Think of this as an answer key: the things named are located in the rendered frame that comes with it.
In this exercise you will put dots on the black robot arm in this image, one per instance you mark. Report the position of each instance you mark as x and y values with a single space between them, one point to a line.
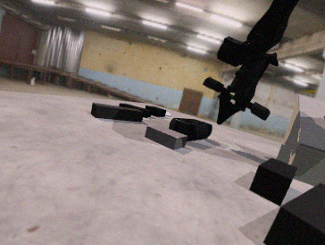
266 33

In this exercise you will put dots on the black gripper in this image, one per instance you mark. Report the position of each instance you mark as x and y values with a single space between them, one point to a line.
243 85

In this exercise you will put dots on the dark grey switch controller unit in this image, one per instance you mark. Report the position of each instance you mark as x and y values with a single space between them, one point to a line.
194 129

